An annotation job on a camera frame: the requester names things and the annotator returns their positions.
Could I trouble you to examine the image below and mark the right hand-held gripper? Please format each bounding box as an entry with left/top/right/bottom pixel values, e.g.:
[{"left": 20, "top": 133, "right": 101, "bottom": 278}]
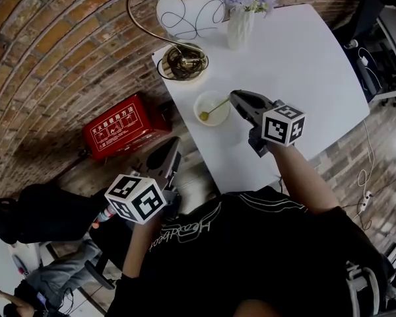
[{"left": 230, "top": 88, "right": 307, "bottom": 159}]

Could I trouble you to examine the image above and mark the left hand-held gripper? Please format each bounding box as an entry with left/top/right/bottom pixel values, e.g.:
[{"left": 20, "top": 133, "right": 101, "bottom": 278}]
[{"left": 104, "top": 136, "right": 183, "bottom": 225}]

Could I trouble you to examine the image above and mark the white bowl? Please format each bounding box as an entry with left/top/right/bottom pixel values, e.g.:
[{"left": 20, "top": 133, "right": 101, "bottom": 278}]
[{"left": 193, "top": 90, "right": 232, "bottom": 127}]

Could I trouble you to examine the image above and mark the gold spoon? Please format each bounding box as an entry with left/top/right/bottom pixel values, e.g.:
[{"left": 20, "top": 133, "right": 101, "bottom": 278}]
[{"left": 199, "top": 97, "right": 232, "bottom": 122}]

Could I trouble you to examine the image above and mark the person's right forearm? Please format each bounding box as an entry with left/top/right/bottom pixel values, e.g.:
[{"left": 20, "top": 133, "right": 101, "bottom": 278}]
[{"left": 266, "top": 141, "right": 341, "bottom": 216}]

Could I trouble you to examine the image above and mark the person's left forearm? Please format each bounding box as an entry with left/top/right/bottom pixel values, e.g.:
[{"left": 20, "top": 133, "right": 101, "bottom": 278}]
[{"left": 121, "top": 211, "right": 168, "bottom": 279}]

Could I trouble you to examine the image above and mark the white table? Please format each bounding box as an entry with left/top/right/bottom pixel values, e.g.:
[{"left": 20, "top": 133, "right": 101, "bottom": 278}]
[{"left": 151, "top": 3, "right": 372, "bottom": 196}]

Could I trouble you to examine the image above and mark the red fire extinguisher box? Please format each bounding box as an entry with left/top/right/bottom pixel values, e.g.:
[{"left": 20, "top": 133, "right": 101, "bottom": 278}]
[{"left": 82, "top": 93, "right": 173, "bottom": 162}]

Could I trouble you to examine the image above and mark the red label plastic bottle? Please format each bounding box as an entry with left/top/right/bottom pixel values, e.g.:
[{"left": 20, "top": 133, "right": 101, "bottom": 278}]
[{"left": 91, "top": 204, "right": 118, "bottom": 230}]

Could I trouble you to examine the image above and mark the person's black printed t-shirt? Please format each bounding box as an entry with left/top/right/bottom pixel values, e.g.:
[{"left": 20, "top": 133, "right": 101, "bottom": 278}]
[{"left": 104, "top": 186, "right": 396, "bottom": 317}]

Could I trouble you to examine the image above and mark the black high-back office chair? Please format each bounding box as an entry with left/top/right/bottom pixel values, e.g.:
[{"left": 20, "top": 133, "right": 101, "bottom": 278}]
[{"left": 331, "top": 0, "right": 396, "bottom": 107}]

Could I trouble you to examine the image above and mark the white power strip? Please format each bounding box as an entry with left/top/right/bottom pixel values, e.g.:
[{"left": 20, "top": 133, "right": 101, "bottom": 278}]
[{"left": 360, "top": 190, "right": 374, "bottom": 211}]

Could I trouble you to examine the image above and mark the white desk with holes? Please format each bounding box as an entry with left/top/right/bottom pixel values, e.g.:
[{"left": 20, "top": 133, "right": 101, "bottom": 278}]
[{"left": 5, "top": 240, "right": 46, "bottom": 279}]

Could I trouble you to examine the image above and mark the black lamp cable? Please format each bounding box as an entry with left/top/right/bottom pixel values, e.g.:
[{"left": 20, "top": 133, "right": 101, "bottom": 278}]
[{"left": 166, "top": 46, "right": 208, "bottom": 79}]

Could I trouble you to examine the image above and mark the white power cable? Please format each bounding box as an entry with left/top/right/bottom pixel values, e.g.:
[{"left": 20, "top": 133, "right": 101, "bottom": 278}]
[{"left": 356, "top": 120, "right": 376, "bottom": 195}]

